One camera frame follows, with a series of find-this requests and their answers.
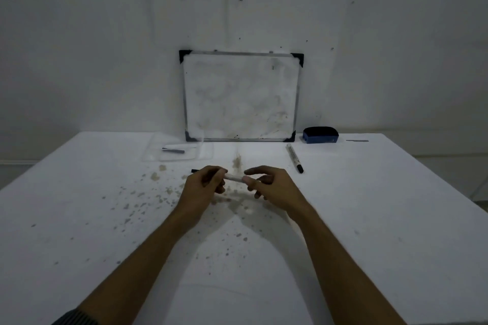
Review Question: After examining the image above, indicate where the person's right hand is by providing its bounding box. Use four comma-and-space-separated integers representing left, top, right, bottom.
243, 165, 311, 222

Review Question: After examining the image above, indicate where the person's left hand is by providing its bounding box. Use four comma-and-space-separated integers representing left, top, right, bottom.
176, 166, 228, 221

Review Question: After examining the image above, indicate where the white marker with black cap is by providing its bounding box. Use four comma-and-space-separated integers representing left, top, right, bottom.
190, 169, 245, 184
286, 143, 304, 174

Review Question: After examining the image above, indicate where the person's left forearm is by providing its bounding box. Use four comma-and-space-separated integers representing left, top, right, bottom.
75, 210, 196, 325

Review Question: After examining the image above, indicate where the person's right forearm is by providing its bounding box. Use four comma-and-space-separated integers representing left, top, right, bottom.
292, 204, 407, 325

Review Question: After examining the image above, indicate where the clear plastic tray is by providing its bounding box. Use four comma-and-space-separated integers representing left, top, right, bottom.
143, 134, 214, 162

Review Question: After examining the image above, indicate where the blue whiteboard eraser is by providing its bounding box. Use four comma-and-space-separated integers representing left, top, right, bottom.
303, 126, 339, 144

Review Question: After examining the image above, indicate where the small framed whiteboard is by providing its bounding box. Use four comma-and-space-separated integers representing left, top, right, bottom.
179, 49, 305, 143

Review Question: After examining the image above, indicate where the dark grey sleeve cuff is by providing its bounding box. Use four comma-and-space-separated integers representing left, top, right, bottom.
51, 308, 100, 325

